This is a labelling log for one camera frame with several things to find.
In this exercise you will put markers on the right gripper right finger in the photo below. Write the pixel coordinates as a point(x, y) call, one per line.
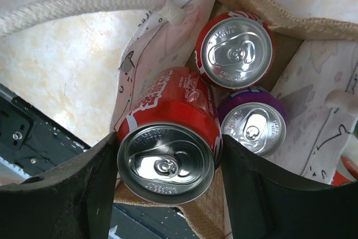
point(267, 201)

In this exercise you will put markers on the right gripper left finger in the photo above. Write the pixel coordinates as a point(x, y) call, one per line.
point(72, 200)

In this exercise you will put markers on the purple soda can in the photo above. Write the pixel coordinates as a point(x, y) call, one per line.
point(255, 119)

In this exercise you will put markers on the red cola can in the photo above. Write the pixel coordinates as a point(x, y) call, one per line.
point(170, 141)
point(234, 50)
point(346, 172)

